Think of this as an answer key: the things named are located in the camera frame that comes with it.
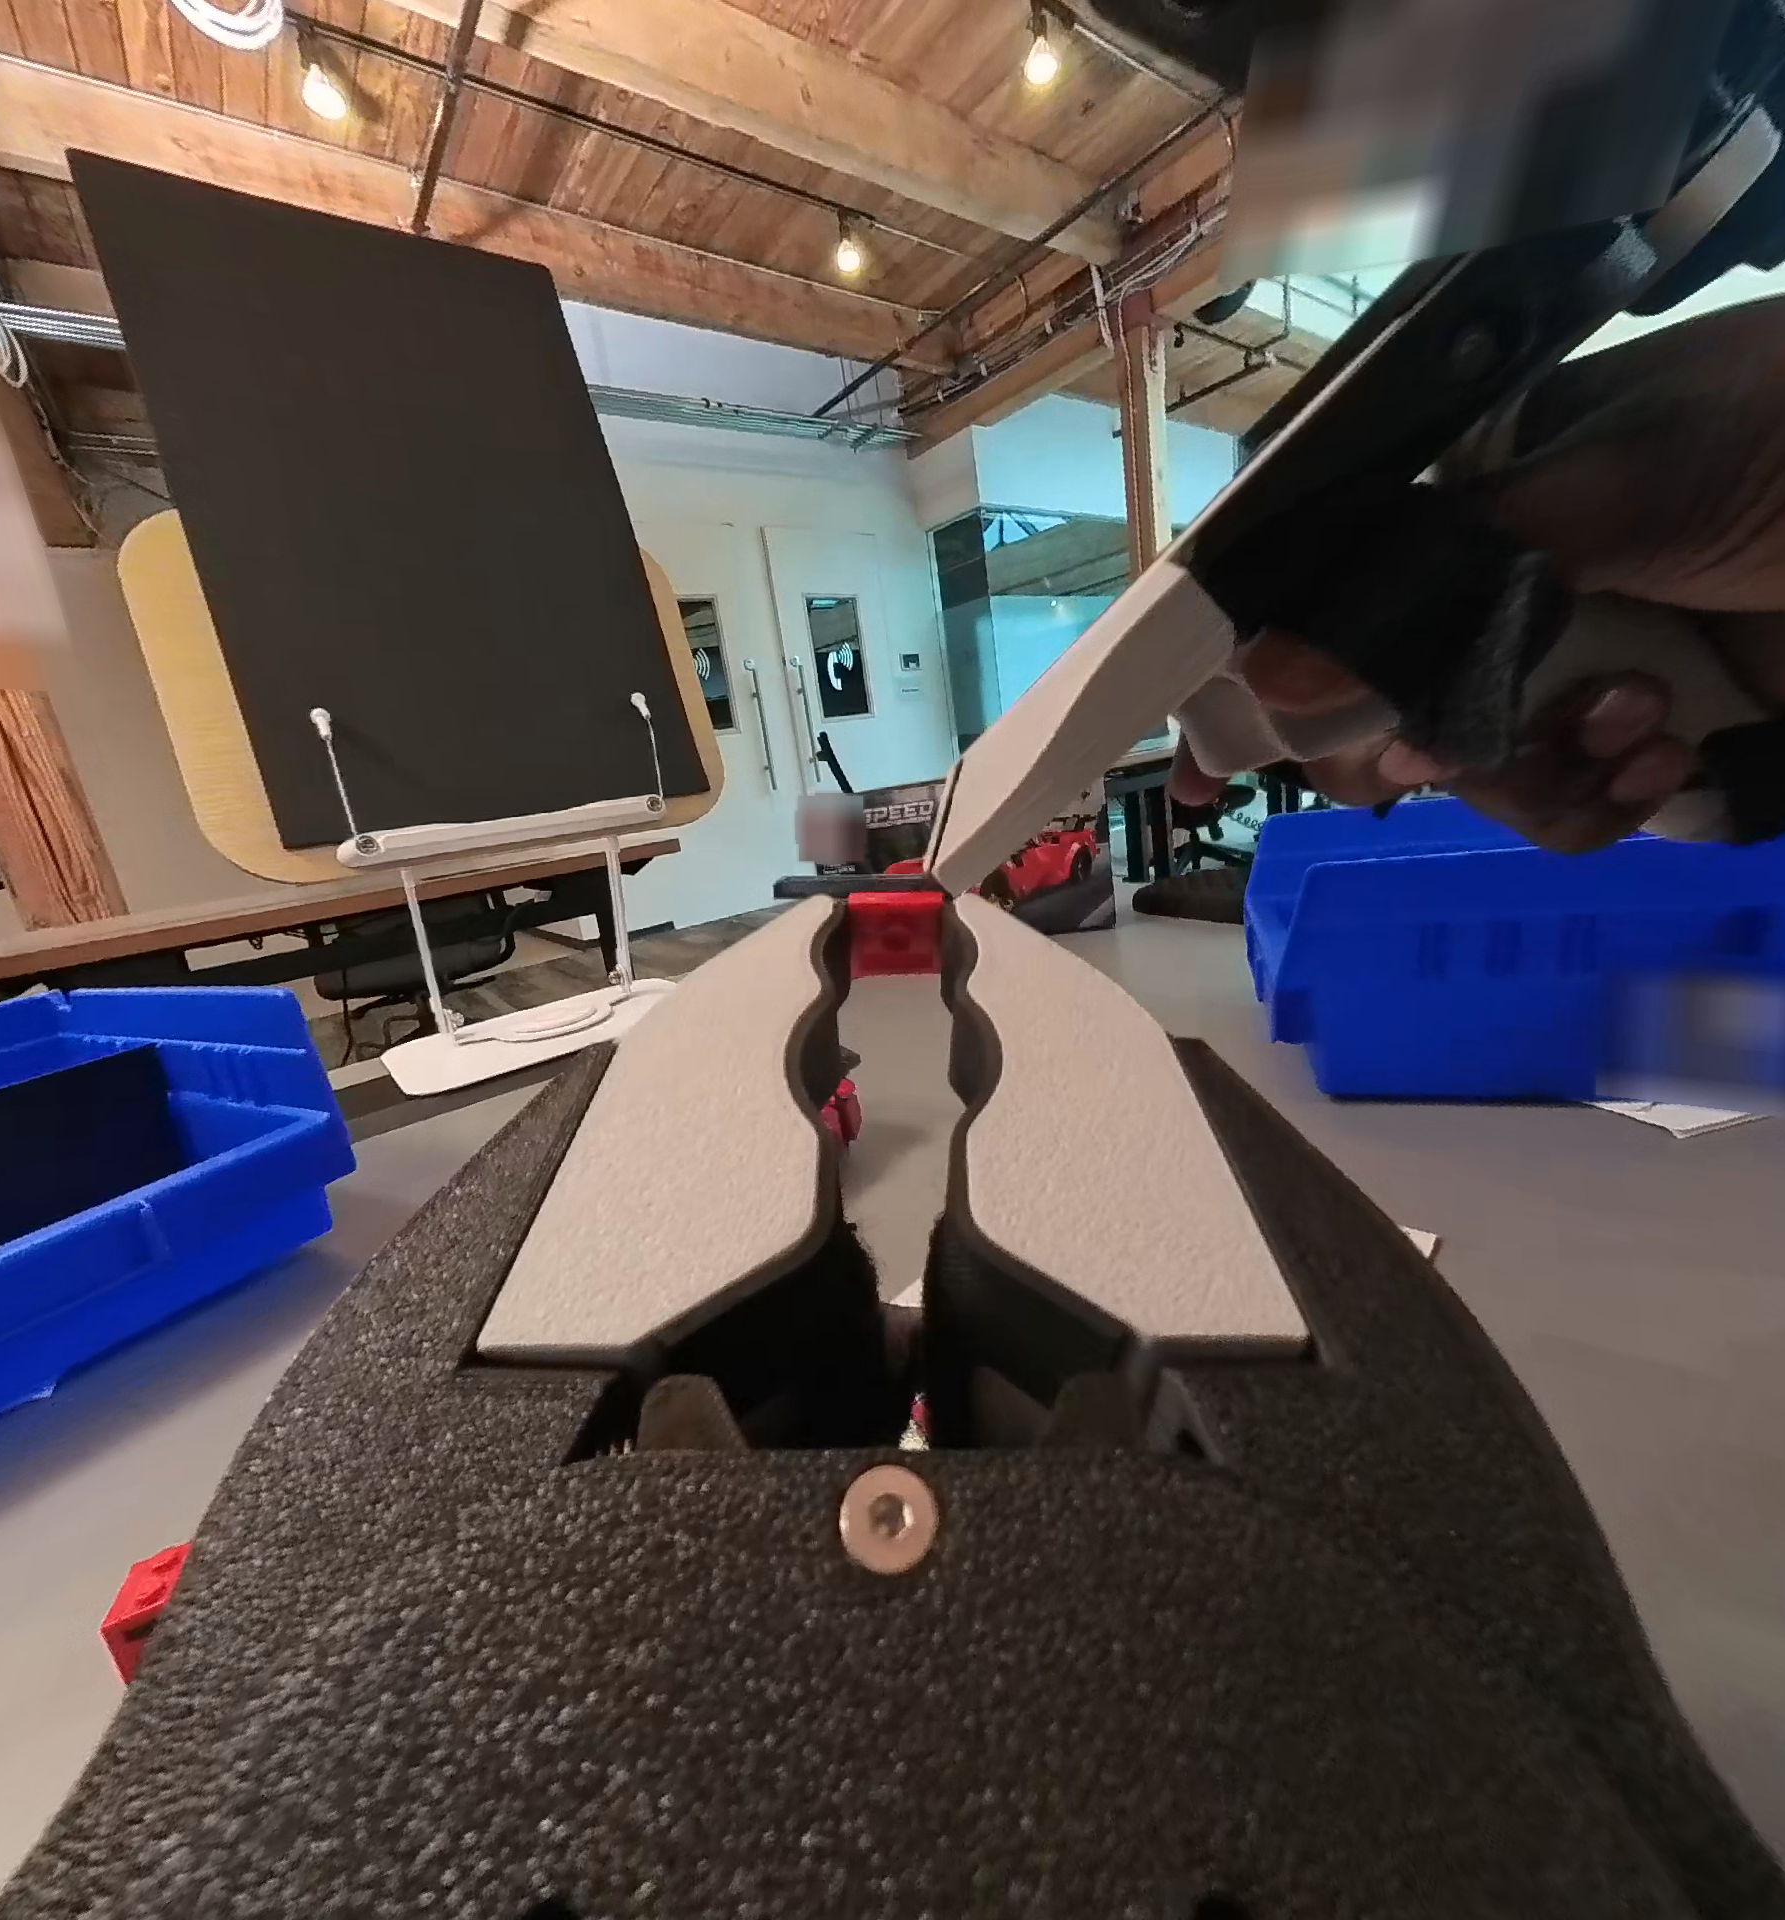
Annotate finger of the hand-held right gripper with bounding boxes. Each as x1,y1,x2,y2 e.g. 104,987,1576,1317
931,557,1242,903

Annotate blue bin with black divider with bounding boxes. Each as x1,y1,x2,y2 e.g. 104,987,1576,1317
0,987,358,1449

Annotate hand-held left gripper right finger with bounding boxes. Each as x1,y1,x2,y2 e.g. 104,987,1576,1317
946,893,1317,1366

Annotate blue plastic storage bin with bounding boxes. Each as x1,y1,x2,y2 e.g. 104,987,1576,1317
1240,801,1785,1114

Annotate white paper sheet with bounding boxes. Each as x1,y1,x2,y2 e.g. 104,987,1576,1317
1581,1096,1766,1143

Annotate black office chair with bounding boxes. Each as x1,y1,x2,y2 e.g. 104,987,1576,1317
315,891,522,1035
1169,773,1261,871

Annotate person's right hand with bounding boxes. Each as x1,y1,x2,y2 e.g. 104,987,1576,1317
1166,281,1785,857

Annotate small red green lego assembly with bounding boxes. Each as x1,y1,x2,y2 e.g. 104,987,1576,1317
98,1541,192,1686

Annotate red square lego brick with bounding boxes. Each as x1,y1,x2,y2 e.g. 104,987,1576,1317
844,889,943,976

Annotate wooden desk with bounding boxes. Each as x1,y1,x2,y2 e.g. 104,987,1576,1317
0,837,685,995

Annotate black panel on white stand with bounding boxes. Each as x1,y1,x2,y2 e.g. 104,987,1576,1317
69,149,728,1098

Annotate lego set box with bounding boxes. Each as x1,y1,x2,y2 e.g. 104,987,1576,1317
780,776,1124,935

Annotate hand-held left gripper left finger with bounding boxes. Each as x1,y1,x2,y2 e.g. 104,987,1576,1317
476,893,852,1366

